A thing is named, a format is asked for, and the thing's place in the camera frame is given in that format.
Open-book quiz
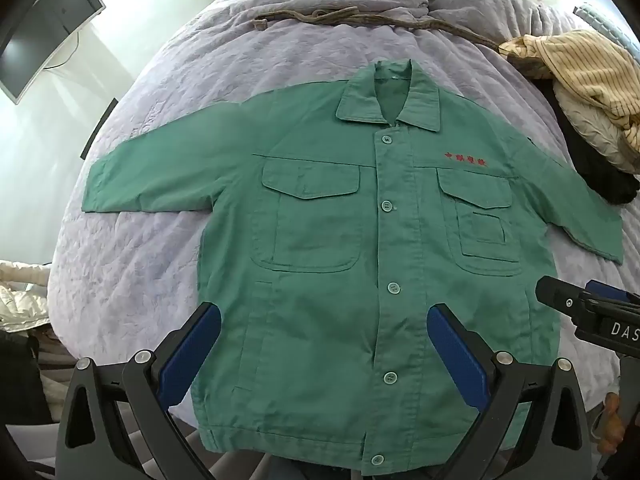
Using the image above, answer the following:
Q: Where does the person's right hand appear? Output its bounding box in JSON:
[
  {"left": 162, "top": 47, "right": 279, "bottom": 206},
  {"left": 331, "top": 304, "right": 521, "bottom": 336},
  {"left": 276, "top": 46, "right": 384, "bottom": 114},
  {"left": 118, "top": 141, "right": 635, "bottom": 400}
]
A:
[{"left": 600, "top": 392, "right": 627, "bottom": 457}]

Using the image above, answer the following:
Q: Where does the brown cloth belt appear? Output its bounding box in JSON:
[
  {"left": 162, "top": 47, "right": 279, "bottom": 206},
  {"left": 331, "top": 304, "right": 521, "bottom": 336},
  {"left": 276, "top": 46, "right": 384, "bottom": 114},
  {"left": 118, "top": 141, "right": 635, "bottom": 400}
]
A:
[{"left": 252, "top": 5, "right": 507, "bottom": 52}]

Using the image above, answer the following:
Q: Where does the television cable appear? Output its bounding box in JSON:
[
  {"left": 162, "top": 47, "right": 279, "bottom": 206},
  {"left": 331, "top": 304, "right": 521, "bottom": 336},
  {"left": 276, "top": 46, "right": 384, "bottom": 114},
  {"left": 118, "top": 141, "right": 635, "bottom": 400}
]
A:
[{"left": 42, "top": 30, "right": 83, "bottom": 72}]

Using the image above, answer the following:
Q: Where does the pale striped cloth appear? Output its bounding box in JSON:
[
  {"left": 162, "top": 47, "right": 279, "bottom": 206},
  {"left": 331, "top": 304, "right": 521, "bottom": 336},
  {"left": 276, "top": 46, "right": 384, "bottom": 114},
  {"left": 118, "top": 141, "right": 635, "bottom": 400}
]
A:
[{"left": 572, "top": 4, "right": 637, "bottom": 57}]

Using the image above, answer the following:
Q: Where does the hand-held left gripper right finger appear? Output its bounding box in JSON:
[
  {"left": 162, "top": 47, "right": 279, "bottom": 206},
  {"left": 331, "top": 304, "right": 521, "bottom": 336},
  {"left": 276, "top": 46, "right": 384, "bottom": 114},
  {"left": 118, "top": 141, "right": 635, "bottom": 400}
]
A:
[{"left": 426, "top": 302, "right": 593, "bottom": 480}]

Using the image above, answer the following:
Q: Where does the purple quilted blanket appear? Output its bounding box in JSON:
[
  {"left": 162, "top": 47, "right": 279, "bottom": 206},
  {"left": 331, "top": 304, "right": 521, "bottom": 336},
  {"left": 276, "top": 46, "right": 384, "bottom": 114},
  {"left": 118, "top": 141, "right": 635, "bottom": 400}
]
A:
[{"left": 47, "top": 0, "right": 640, "bottom": 413}]

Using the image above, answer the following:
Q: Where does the grey striped bed sheet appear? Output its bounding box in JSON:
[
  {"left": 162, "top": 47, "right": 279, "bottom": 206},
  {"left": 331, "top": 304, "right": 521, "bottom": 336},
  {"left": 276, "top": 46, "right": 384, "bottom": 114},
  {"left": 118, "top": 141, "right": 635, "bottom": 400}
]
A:
[{"left": 197, "top": 435, "right": 306, "bottom": 480}]

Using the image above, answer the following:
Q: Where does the green work jacket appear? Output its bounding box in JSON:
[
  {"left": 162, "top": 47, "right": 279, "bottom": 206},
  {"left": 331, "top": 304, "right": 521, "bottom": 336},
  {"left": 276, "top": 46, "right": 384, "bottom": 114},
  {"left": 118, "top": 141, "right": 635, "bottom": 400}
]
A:
[{"left": 81, "top": 58, "right": 625, "bottom": 476}]

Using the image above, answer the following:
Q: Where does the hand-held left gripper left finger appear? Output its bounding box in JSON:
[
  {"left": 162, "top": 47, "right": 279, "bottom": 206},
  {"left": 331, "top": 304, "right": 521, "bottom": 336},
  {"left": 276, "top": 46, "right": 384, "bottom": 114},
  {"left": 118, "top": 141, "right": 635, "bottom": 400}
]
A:
[{"left": 55, "top": 301, "right": 222, "bottom": 480}]

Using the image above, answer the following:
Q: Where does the cream padded jacket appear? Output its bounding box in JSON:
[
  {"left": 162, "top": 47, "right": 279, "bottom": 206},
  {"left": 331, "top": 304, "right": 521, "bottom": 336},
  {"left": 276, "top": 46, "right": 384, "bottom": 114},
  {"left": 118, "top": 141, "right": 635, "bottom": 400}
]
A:
[{"left": 0, "top": 259, "right": 54, "bottom": 334}]

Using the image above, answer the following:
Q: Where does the black narrow object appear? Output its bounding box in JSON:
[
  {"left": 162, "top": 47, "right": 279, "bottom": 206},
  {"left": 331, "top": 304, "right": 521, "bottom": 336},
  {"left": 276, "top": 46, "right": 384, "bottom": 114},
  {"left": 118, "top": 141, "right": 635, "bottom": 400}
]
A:
[{"left": 85, "top": 99, "right": 119, "bottom": 162}]

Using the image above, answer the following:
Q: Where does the dark cloth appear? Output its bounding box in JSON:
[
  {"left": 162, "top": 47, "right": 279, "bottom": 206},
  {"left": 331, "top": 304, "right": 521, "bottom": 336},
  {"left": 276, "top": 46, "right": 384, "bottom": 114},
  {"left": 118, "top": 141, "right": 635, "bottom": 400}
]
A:
[{"left": 0, "top": 330, "right": 55, "bottom": 427}]

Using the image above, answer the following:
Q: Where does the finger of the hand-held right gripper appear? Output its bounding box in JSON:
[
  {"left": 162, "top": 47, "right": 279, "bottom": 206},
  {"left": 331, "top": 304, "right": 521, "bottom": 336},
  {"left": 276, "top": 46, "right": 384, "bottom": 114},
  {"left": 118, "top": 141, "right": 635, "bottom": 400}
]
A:
[
  {"left": 584, "top": 280, "right": 640, "bottom": 311},
  {"left": 535, "top": 275, "right": 587, "bottom": 322}
]

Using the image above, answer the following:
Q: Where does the black cloth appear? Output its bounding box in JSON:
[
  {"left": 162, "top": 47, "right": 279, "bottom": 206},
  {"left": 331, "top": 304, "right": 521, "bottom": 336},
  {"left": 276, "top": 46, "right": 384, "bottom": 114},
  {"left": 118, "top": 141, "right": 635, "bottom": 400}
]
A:
[{"left": 524, "top": 66, "right": 640, "bottom": 206}]

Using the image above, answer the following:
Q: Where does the wall television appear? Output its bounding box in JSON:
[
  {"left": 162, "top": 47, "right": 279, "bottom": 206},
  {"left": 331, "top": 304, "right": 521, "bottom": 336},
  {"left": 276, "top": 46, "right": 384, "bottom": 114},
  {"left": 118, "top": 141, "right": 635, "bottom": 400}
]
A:
[{"left": 0, "top": 0, "right": 107, "bottom": 106}]

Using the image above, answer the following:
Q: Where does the yellow striped cloth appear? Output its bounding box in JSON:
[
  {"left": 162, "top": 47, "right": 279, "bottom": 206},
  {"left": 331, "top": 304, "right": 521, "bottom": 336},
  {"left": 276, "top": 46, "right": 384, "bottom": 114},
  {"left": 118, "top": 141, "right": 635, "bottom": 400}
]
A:
[{"left": 500, "top": 29, "right": 640, "bottom": 152}]

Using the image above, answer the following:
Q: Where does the cream quilted cloth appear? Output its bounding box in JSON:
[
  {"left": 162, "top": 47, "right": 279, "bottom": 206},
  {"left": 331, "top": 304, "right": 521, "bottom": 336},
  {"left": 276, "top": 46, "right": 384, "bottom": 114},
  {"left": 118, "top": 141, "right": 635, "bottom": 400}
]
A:
[{"left": 552, "top": 80, "right": 640, "bottom": 175}]

